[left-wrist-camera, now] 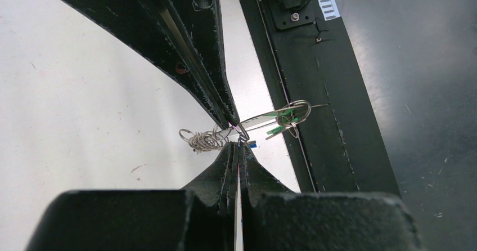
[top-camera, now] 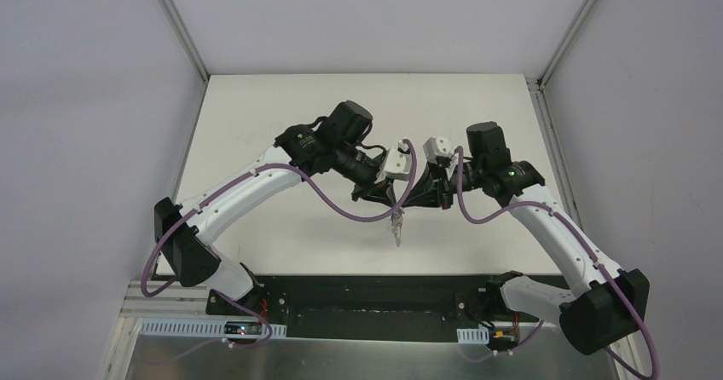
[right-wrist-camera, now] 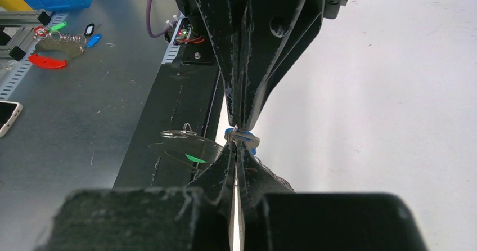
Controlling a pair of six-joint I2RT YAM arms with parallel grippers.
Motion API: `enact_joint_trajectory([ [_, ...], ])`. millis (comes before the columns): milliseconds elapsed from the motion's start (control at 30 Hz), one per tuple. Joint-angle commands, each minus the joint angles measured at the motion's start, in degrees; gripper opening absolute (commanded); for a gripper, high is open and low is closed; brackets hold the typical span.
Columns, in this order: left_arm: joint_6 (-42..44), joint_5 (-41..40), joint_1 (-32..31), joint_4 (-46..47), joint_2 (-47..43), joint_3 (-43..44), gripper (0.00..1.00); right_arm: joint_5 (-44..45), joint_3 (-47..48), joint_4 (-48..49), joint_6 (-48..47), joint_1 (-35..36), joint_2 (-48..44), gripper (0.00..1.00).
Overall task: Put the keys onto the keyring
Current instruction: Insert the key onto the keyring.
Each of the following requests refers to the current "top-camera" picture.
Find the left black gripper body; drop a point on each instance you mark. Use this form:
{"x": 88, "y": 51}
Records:
{"x": 372, "y": 190}

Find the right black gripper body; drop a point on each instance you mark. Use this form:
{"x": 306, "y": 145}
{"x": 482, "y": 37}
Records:
{"x": 435, "y": 186}

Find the keyring with keys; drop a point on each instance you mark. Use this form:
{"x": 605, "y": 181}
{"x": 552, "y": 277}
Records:
{"x": 396, "y": 224}

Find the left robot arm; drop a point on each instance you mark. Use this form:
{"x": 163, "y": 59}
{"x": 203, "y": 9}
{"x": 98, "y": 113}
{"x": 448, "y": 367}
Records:
{"x": 185, "y": 233}

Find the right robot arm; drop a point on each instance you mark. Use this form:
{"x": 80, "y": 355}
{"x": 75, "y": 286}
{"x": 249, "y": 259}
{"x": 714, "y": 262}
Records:
{"x": 602, "y": 302}

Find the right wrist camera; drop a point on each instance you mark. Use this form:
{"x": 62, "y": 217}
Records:
{"x": 439, "y": 150}

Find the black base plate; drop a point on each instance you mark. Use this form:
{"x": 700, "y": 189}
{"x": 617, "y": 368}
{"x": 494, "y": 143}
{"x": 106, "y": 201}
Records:
{"x": 414, "y": 308}

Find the aluminium frame rail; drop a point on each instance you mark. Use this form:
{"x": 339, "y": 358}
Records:
{"x": 175, "y": 301}

